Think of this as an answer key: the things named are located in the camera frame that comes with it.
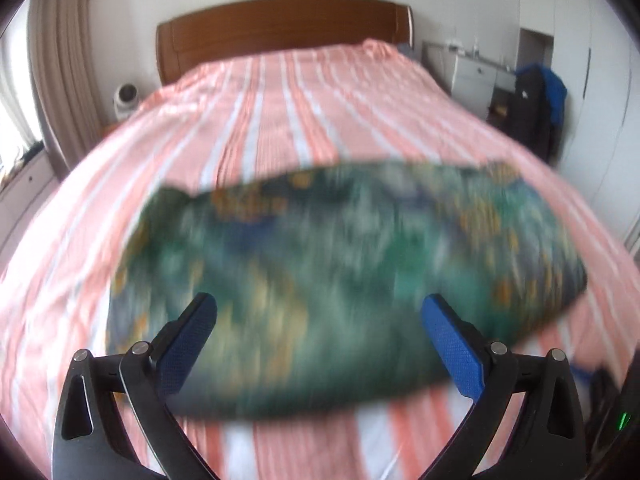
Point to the white desk with drawer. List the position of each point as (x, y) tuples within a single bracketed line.
[(472, 80)]

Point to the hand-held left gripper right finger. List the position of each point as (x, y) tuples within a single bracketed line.
[(452, 345)]

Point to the blue garment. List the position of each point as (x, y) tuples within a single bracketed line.
[(556, 92)]

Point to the brown curtain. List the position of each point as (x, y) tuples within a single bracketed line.
[(65, 60)]

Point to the wooden headboard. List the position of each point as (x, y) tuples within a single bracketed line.
[(280, 30)]

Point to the white wardrobe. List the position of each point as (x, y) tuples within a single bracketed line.
[(605, 85)]

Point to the black jacket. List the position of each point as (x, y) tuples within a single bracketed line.
[(530, 115)]

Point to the bed with pink striped blanket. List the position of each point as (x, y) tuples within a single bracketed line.
[(310, 110)]

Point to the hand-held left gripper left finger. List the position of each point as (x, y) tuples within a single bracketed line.
[(185, 345)]

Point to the green printed jacket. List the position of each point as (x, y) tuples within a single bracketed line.
[(350, 270)]

